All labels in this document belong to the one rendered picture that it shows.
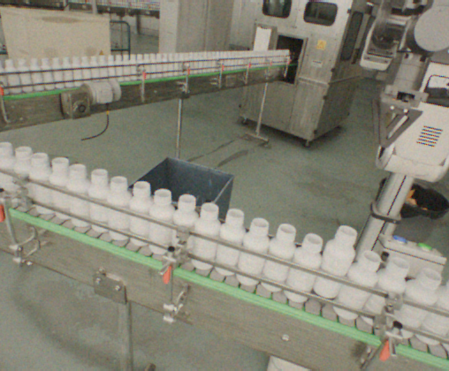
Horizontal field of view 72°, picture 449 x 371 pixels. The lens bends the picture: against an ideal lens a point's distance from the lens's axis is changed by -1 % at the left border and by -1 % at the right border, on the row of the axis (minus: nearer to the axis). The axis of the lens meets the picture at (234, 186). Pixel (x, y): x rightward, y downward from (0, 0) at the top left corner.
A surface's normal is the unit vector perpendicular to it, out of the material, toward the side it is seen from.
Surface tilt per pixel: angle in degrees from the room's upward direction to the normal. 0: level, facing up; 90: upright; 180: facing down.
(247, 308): 90
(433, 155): 90
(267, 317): 90
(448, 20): 81
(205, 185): 90
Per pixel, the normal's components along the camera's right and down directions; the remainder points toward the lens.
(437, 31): -0.29, 0.29
